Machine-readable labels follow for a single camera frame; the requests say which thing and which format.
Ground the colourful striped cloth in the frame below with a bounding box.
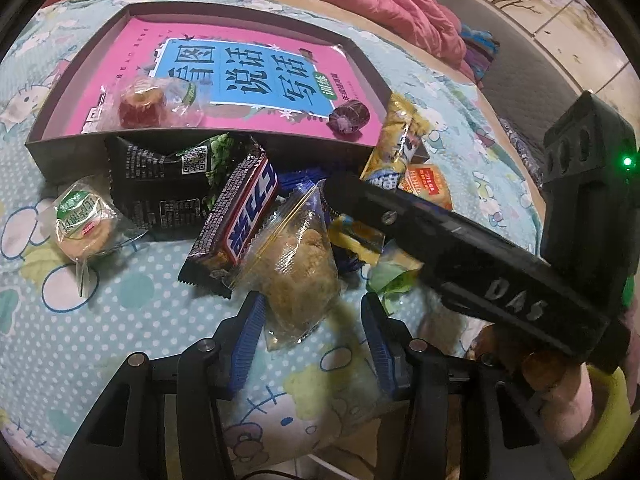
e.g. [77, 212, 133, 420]
[460, 25, 501, 86]

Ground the orange snack packet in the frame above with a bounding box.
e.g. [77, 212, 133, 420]
[397, 164, 455, 211]

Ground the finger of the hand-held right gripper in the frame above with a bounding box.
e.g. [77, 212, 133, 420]
[324, 172, 452, 287]

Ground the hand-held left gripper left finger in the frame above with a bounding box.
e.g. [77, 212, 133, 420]
[52, 290, 268, 480]

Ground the pink and blue book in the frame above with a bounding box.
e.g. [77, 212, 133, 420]
[65, 17, 386, 148]

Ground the round pastry with green label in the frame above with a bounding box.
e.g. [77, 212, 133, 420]
[52, 177, 148, 298]

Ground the red pastry in clear wrapper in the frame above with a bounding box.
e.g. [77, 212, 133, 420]
[100, 77, 203, 128]

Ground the long yellow snack packet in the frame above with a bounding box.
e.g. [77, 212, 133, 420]
[360, 92, 428, 191]

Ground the black and green snack packet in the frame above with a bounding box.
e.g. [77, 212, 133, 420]
[105, 132, 263, 241]

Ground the grey foam mat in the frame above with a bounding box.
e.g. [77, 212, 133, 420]
[432, 0, 640, 196]

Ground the person's right hand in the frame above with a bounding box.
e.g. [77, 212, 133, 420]
[475, 322, 571, 393]

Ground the shallow grey cardboard box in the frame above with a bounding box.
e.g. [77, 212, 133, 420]
[25, 2, 431, 188]

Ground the blue cookie packet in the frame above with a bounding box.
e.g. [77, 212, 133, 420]
[275, 170, 333, 221]

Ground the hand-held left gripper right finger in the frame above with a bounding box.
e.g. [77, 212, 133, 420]
[360, 291, 576, 480]

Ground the small yellow and blue wrapper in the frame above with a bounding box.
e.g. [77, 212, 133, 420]
[327, 212, 388, 268]

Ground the purple wrapped candy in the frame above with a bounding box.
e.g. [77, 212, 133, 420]
[327, 100, 371, 136]

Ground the dark patterned cloth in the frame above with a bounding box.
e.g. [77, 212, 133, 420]
[505, 120, 547, 188]

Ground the brown chocolate bar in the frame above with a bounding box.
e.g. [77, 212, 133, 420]
[179, 152, 280, 301]

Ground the light green snack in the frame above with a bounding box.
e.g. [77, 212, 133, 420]
[366, 240, 426, 311]

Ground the crumbly pastry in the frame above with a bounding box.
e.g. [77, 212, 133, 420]
[227, 180, 348, 348]

